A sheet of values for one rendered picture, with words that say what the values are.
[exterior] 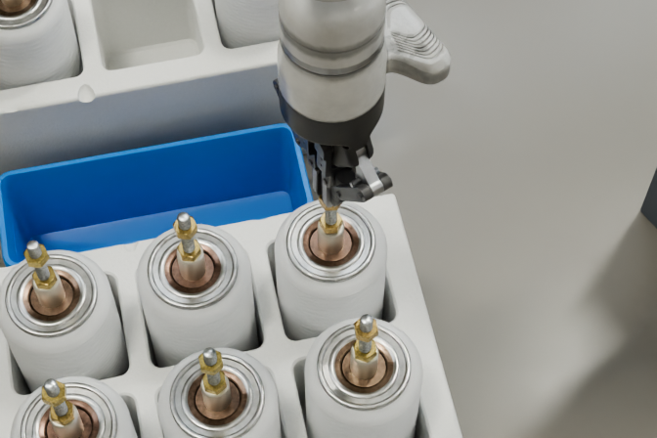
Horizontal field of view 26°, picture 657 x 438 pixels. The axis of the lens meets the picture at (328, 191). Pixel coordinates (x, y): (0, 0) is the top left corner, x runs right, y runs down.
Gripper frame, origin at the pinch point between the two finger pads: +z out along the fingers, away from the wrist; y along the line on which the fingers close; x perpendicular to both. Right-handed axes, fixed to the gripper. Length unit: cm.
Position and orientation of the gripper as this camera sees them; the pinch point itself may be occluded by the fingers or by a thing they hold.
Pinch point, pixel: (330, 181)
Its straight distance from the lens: 111.3
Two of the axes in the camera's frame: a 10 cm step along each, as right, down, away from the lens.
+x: 8.4, -4.7, 2.8
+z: 0.0, 5.0, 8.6
